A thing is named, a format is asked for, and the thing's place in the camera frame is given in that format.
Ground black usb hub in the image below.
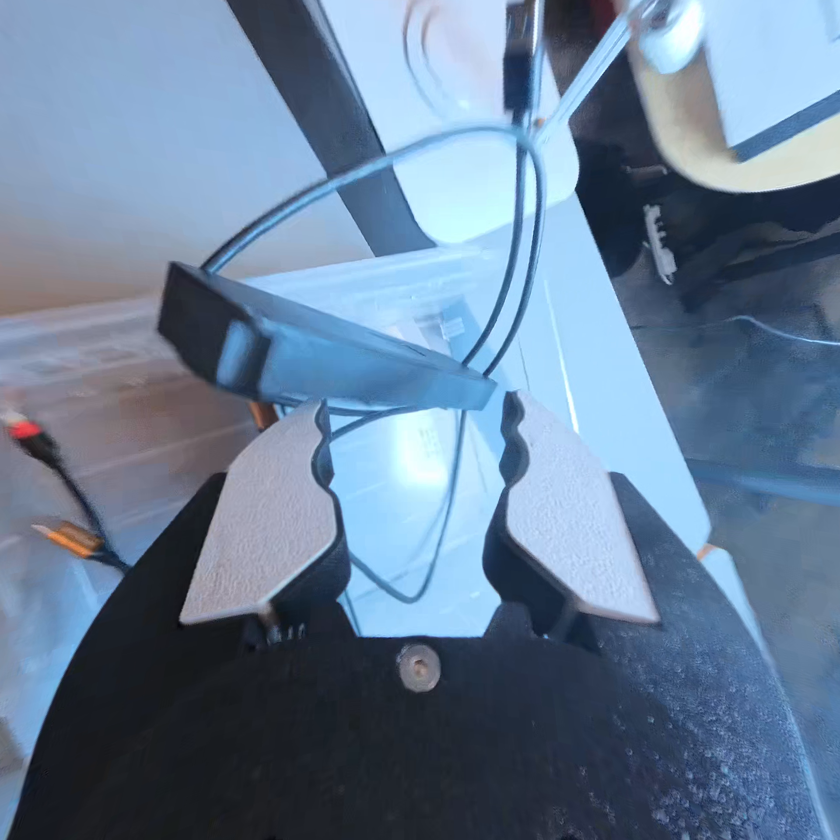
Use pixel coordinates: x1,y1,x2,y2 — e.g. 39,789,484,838
157,261,497,412

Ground white instruction poster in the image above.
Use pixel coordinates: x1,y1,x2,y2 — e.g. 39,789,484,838
702,0,840,164

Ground white power strip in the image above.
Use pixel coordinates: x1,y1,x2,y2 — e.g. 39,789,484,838
642,203,678,287

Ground black cable red plug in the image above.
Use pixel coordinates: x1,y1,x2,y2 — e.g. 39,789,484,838
0,406,109,546

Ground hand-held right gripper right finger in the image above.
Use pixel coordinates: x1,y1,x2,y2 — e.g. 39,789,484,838
484,390,660,624

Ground black cable orange plug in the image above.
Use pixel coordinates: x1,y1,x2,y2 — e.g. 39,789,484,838
31,518,132,575

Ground black usb cable orange plugs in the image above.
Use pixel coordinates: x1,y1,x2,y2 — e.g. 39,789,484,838
249,115,547,603

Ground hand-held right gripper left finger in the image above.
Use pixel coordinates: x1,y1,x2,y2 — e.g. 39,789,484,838
179,399,347,626

